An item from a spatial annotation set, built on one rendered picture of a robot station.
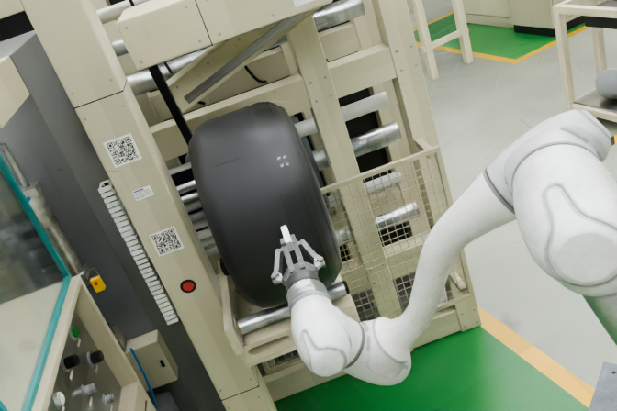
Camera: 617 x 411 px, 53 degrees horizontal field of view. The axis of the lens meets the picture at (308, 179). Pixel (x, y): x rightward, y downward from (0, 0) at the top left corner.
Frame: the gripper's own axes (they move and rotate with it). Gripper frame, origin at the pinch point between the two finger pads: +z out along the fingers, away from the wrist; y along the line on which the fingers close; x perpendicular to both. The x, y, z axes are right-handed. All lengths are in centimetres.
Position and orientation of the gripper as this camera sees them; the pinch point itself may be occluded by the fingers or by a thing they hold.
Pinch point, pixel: (287, 238)
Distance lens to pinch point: 153.6
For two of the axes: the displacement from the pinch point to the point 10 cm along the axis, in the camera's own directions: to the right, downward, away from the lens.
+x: 2.7, 7.9, 5.5
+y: -9.4, 3.5, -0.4
